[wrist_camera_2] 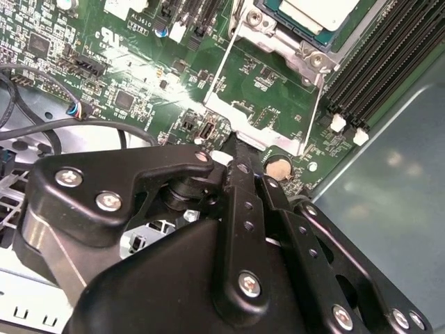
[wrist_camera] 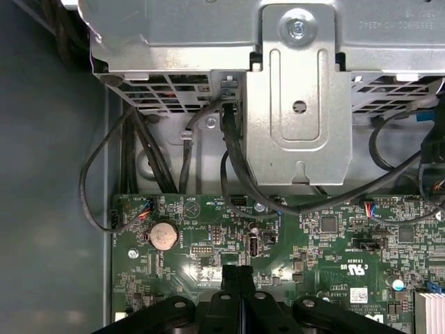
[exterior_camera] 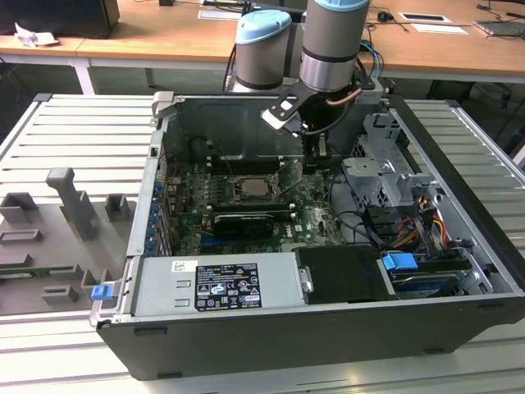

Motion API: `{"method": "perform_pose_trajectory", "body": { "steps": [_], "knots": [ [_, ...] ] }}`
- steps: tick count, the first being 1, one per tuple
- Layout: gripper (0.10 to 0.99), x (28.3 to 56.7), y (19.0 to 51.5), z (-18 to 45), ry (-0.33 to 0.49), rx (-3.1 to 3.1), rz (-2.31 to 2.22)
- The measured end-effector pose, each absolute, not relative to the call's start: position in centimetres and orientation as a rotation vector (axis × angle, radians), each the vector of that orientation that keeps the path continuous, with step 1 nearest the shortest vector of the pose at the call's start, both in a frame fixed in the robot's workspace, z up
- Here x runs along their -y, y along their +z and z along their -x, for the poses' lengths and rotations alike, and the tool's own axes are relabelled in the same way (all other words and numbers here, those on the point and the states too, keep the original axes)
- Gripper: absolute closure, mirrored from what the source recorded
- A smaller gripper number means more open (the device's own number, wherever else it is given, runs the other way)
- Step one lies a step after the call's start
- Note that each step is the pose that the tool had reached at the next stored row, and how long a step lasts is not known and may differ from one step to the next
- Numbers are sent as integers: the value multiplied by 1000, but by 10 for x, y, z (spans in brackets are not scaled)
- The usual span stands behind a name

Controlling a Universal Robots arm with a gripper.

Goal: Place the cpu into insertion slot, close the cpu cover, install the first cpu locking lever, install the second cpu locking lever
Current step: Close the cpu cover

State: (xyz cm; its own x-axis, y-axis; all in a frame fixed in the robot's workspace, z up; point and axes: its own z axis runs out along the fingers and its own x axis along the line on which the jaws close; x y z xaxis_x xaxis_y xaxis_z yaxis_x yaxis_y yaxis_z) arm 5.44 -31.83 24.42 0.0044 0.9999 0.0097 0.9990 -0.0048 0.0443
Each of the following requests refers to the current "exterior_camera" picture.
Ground metal socket cover frame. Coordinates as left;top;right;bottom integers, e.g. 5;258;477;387
275;159;307;197

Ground black RAM slot bank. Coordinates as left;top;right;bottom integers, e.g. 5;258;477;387
179;201;297;219
208;153;286;174

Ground CPU socket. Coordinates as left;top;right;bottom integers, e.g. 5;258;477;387
231;173;285;205

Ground grey metal drive cage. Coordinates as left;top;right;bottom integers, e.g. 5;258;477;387
339;112;443;215

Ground green motherboard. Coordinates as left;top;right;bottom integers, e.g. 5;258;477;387
163;159;349;255

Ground white paper sheet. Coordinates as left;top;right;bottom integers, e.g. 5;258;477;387
411;22;471;36

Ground black plastic shroud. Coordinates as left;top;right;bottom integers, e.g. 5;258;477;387
294;245;398;305

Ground grey case corner latch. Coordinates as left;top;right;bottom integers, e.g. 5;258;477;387
150;90;178;121

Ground hard disk in blue carrier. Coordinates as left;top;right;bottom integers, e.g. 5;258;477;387
380;251;473;300

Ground wooden desk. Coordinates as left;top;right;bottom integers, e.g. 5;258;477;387
0;0;525;96

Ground grey laptop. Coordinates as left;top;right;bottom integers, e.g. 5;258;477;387
472;17;525;40

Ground black open PC case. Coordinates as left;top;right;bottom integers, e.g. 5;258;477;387
89;90;525;381

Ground grey power supply unit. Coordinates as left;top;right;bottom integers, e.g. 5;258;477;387
130;251;308;318

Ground blue case latch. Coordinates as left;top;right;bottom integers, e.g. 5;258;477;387
91;284;113;303

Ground black box on desk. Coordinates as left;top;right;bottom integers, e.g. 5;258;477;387
0;0;121;40

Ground grey parts rack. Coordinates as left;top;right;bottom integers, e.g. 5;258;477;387
0;167;139;318

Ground crumpled white paper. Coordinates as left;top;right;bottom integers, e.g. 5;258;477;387
13;21;59;48

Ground green RAM stick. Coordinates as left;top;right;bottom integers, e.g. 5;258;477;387
0;266;74;277

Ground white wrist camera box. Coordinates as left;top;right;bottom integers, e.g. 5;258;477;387
261;84;317;133

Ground blue cables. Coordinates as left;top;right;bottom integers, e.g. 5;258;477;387
360;39;386;81

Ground yellow orange wire bundle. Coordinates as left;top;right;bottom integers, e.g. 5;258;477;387
392;196;449;252

